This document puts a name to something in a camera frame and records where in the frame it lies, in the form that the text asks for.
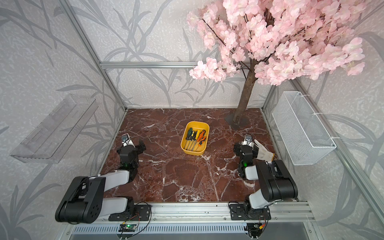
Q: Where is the orange handled screwdriver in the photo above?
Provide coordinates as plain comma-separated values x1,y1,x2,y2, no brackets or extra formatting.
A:
192,130,206,151

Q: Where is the orange black screwdriver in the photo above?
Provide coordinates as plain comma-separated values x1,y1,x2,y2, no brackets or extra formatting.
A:
194,136,206,152

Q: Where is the yellow handled screwdriver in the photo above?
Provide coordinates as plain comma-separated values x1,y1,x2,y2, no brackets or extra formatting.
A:
187,130,199,151

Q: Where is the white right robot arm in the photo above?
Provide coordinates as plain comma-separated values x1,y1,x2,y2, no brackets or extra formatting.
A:
234,135,298,213

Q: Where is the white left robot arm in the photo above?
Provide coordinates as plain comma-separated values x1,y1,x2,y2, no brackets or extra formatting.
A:
55,134,146,224

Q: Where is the yellow plastic storage box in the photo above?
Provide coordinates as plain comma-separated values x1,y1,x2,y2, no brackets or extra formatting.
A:
181,121,210,156

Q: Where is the white cotton work glove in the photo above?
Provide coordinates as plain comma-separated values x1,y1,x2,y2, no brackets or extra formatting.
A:
254,139,275,162

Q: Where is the left green circuit board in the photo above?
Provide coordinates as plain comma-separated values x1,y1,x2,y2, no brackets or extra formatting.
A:
119,223,137,233

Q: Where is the artificial cherry blossom tree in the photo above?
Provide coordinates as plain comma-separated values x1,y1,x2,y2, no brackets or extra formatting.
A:
187,0,367,120

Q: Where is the dark metal tree base plate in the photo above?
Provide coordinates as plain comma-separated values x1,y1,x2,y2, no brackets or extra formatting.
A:
225,113,250,130

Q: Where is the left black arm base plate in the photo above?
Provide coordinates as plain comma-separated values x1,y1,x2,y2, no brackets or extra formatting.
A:
108,204,152,222

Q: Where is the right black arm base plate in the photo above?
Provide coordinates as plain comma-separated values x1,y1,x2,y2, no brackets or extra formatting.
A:
228,202,271,221

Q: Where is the white wire mesh basket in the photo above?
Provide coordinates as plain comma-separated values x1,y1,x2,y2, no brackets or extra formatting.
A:
272,91,337,166

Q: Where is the aluminium front rail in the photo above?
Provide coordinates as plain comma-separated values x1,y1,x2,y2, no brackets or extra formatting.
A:
62,202,314,225

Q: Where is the right circuit board with wires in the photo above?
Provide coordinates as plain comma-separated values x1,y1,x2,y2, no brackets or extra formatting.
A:
244,223,266,238

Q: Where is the clear acrylic wall shelf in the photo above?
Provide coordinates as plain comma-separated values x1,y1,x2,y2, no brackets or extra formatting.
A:
11,94,98,164

